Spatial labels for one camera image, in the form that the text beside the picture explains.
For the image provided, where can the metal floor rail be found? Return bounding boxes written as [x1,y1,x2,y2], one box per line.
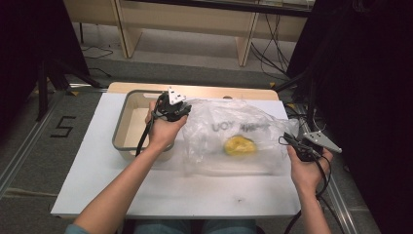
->
[300,106,359,234]
[0,94,71,198]

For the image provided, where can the bundle of black floor cables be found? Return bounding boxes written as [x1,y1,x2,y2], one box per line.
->
[249,14,290,78]

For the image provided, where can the white board sheet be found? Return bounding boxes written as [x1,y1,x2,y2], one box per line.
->
[51,92,302,219]

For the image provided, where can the light wooden desk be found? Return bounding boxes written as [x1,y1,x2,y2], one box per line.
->
[62,0,315,67]

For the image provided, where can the clear plastic bag yellow smiley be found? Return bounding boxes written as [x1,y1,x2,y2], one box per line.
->
[181,97,300,176]

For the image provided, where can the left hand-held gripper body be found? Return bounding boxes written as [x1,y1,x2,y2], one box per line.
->
[152,86,191,123]

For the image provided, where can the person's blue jeans legs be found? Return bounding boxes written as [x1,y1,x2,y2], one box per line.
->
[132,218,257,234]

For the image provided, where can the black metal stand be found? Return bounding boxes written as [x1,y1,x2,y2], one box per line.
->
[274,69,318,133]

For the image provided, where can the person's left hand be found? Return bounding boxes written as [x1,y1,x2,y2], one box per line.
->
[144,100,189,150]

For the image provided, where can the tangled cables beside table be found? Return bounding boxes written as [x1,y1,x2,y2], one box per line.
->
[284,102,326,133]

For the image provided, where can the person's right hand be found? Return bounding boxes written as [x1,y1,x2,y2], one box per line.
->
[286,145,334,196]

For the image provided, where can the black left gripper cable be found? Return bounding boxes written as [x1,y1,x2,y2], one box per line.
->
[134,94,164,158]

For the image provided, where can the black tripod stand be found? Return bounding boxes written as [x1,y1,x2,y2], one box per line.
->
[35,58,102,123]

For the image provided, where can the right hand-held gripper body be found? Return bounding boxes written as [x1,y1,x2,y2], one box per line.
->
[293,130,343,163]

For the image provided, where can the thin black floor cable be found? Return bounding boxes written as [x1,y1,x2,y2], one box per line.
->
[79,45,115,79]

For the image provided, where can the beige storage bin grey rim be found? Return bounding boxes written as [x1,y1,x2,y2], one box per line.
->
[111,89,178,163]

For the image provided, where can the dark curtain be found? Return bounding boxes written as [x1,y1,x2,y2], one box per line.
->
[0,0,91,131]
[285,0,413,234]

